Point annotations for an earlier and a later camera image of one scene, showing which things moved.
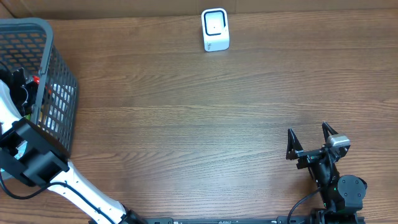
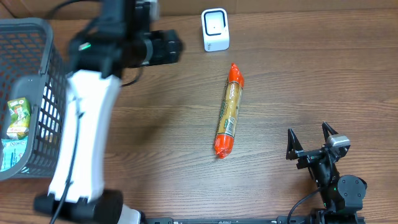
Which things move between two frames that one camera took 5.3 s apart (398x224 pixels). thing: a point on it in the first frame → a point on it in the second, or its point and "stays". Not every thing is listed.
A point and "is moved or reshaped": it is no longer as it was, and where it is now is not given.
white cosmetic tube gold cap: x=45 y=105 is moved or reshaped
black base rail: x=310 y=219 stays
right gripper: x=309 y=156 stays
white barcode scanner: x=215 y=29 stays
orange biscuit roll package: x=37 y=79 → x=224 y=141
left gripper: x=33 y=87 → x=165 y=50
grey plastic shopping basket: x=29 y=43 stays
